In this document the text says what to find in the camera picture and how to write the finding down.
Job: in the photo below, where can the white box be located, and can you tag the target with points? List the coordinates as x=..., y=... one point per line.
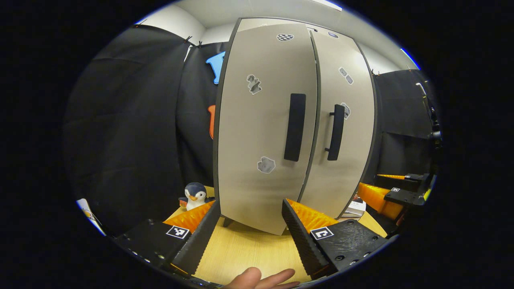
x=356, y=206

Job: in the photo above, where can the black backdrop cloth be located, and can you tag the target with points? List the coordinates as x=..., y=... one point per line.
x=128, y=120

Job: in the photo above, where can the white shoe cabinet door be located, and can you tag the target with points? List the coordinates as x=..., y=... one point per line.
x=257, y=120
x=357, y=120

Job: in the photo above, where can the long ceiling light panel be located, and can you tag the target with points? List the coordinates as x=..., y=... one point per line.
x=327, y=4

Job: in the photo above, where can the black metal stand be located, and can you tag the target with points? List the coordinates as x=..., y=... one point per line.
x=435, y=134

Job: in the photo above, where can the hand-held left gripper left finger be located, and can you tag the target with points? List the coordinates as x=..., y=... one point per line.
x=200, y=241

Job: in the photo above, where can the white shoe cabinet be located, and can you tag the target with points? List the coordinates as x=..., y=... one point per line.
x=277, y=20

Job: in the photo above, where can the penguin plush toy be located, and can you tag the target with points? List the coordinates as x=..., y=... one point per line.
x=195, y=194

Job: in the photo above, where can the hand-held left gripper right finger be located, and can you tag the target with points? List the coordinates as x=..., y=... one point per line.
x=303, y=241

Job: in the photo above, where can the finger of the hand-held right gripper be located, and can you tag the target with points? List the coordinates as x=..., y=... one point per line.
x=377, y=198
x=413, y=180

